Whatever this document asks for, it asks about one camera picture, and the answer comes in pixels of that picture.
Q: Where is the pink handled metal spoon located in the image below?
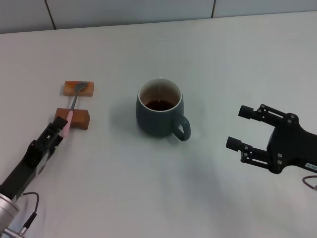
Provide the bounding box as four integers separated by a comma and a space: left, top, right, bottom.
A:
61, 82, 89, 137

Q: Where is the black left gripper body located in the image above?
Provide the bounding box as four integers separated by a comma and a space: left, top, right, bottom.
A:
0, 145, 50, 199

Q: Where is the light wooden block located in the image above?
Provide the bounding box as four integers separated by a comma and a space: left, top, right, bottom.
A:
63, 80, 96, 97

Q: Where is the grey ceramic cup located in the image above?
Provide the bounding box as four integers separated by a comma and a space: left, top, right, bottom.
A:
135, 77, 191, 142

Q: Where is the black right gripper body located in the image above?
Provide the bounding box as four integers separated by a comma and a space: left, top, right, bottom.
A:
266, 113, 317, 174

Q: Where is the right gripper cable with connector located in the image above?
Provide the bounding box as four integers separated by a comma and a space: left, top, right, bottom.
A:
302, 175, 317, 191

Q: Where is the dark brown notched wooden block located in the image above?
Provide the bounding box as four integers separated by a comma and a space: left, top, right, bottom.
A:
54, 108, 90, 130

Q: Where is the left gripper cable with connector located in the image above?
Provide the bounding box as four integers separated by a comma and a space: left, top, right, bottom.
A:
4, 192, 40, 238

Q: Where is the gripper cable with connector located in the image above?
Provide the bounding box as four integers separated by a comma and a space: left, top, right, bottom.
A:
4, 192, 40, 238
302, 175, 317, 191

